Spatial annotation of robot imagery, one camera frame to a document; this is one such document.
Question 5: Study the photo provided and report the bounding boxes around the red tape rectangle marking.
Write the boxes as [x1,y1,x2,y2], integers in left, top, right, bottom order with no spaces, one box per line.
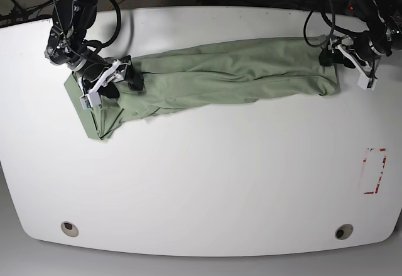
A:
[359,148,387,195]

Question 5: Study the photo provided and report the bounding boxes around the green T-shirt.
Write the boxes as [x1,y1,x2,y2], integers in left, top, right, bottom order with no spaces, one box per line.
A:
[64,38,339,140]

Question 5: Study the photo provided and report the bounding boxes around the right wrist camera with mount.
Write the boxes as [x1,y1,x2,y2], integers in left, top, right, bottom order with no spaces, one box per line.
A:
[77,59,131,111]

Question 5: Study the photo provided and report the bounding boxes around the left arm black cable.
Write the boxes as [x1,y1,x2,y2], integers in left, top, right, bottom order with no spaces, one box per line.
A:
[302,0,371,49]

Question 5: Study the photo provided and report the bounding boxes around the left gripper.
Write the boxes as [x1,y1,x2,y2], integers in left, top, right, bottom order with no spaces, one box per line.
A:
[319,35,382,68]

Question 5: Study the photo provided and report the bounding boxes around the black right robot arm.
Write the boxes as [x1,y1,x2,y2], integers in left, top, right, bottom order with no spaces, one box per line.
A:
[45,0,144,102]

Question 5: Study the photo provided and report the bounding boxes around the right table grommet hole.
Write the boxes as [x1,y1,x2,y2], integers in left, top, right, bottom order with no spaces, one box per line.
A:
[335,224,354,240]

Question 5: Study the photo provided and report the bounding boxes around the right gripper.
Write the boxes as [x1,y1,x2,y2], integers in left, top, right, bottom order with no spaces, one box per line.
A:
[78,55,144,99]

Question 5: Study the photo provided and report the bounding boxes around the left table grommet hole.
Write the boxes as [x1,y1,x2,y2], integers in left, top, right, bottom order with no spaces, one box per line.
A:
[60,221,79,238]

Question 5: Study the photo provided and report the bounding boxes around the black tripod legs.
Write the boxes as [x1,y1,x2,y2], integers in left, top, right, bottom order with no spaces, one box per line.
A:
[1,0,53,28]

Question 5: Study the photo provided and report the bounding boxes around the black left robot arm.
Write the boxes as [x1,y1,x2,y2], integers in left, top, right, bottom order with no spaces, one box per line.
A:
[319,0,401,69]

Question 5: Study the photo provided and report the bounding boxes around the table grommet hole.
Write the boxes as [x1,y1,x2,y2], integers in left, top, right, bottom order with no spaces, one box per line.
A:
[60,221,79,238]
[335,224,354,240]

